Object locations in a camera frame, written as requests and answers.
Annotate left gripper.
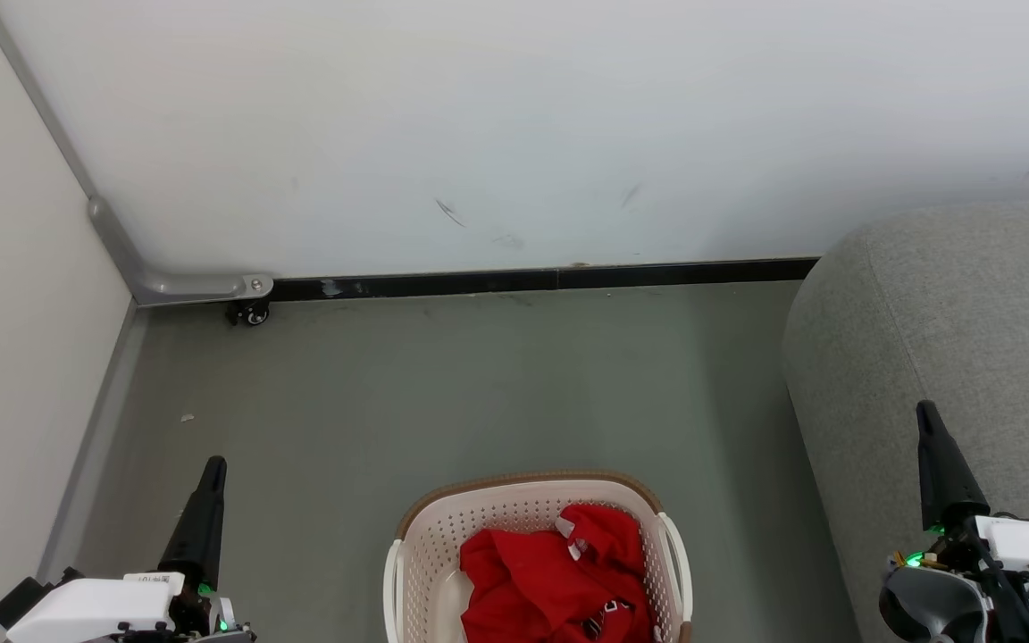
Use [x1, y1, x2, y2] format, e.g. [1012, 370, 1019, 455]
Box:
[4, 455, 256, 643]

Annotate red garment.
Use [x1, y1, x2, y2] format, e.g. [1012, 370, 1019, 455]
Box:
[459, 530, 658, 643]

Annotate grey fabric sofa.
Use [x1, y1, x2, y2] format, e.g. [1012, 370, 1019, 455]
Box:
[781, 198, 1029, 643]

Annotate grey baseboard strip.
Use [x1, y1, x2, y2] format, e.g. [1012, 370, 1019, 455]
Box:
[37, 302, 149, 583]

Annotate white brown-rimmed laundry basket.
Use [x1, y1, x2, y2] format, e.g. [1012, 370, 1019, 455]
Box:
[382, 471, 694, 643]

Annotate grey metal panel foot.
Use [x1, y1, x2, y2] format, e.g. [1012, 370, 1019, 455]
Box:
[88, 195, 274, 307]

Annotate black baseboard strip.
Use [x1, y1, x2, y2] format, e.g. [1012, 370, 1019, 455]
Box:
[272, 257, 821, 302]

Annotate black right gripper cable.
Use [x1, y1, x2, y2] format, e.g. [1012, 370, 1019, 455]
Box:
[970, 531, 1029, 643]

